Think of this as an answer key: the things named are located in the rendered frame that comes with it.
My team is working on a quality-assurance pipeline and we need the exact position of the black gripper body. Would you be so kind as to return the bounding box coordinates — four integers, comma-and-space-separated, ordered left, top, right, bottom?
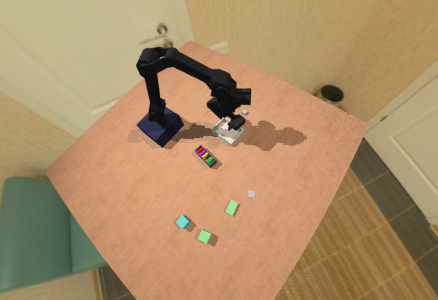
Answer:
206, 97, 246, 131

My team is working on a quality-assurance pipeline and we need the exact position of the small light blue block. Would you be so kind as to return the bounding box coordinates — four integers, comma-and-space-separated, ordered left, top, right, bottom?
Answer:
176, 215, 191, 229

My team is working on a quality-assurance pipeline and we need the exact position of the white shallow tray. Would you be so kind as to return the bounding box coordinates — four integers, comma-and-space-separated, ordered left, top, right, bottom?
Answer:
211, 117, 244, 146

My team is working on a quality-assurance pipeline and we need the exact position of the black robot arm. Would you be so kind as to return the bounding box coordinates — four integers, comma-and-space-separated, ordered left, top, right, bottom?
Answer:
136, 47, 251, 128

